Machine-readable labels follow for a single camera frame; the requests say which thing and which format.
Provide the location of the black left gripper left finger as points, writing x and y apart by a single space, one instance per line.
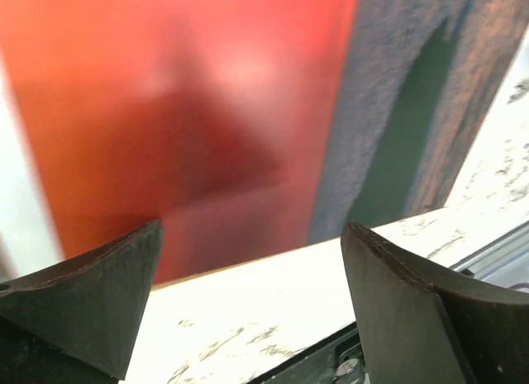
77 321

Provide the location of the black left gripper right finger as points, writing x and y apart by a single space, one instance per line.
420 322

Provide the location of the red sunset photo board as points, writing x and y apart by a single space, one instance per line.
247 127

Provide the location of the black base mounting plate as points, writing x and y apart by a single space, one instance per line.
338 358

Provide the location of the aluminium extrusion rail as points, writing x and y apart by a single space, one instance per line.
505 249

